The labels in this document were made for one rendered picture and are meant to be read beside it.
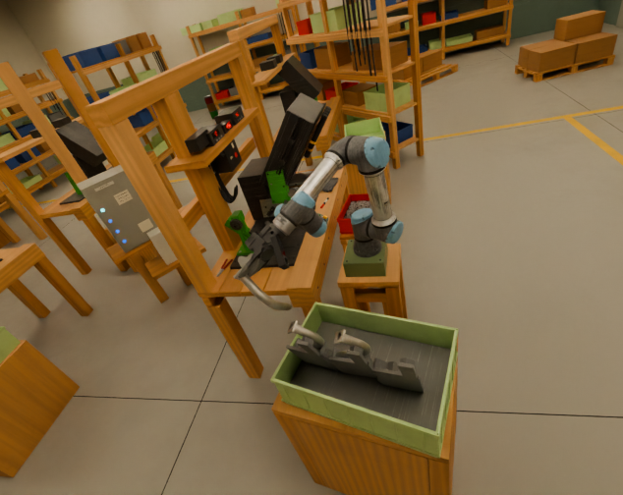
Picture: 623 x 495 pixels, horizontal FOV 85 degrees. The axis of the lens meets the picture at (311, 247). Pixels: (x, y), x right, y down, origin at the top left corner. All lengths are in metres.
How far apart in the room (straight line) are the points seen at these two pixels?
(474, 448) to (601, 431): 0.63
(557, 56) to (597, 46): 0.60
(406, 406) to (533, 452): 1.05
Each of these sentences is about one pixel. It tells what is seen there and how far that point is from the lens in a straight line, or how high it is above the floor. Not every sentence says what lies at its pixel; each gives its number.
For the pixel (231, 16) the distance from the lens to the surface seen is 10.93.
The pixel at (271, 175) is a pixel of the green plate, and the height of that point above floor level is 1.25.
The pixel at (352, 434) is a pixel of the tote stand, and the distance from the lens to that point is 1.45.
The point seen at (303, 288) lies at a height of 0.90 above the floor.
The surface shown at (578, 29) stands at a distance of 8.16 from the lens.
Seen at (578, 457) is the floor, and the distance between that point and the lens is 2.36.
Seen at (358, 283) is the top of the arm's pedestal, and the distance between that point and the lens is 1.81.
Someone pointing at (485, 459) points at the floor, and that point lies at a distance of 2.25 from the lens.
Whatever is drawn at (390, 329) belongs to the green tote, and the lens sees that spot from 1.53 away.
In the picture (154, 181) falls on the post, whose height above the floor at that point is 1.57.
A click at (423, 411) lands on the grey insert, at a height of 0.85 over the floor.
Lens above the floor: 2.08
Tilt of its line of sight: 35 degrees down
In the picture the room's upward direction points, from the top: 17 degrees counter-clockwise
